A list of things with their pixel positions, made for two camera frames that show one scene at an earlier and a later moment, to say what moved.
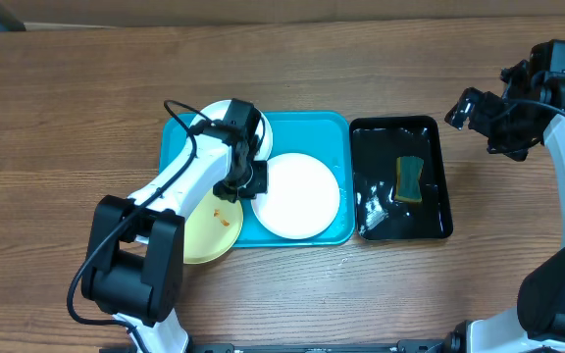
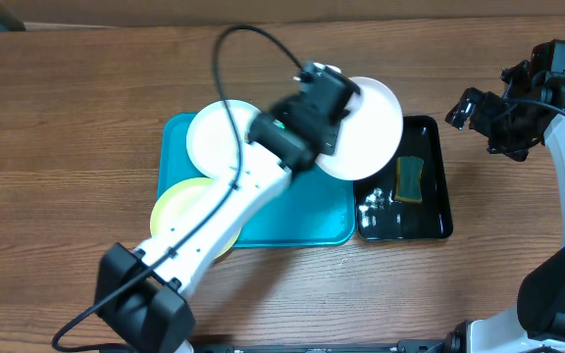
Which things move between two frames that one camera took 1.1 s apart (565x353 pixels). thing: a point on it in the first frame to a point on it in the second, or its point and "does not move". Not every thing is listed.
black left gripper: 260,171 to 329,143
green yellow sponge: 408,172 does not move
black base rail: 407,346 does not move
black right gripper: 483,108 does not move
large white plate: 302,196 to 369,135
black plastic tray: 377,143 does not move
